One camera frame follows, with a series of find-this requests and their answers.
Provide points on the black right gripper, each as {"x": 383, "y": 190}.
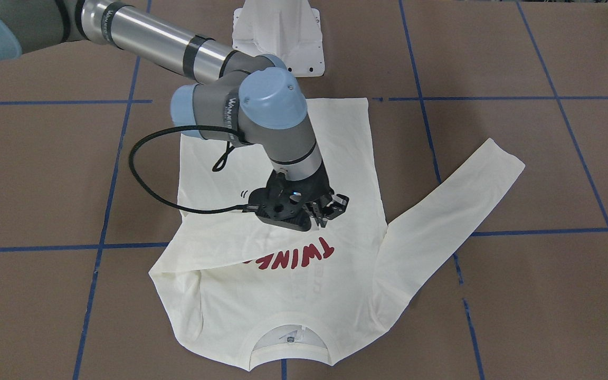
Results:
{"x": 316, "y": 188}

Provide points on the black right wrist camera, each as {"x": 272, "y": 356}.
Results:
{"x": 277, "y": 208}

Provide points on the cream long-sleeve shirt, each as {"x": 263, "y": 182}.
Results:
{"x": 244, "y": 293}

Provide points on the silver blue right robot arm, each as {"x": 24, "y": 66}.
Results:
{"x": 237, "y": 98}

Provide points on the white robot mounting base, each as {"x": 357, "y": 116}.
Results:
{"x": 289, "y": 30}

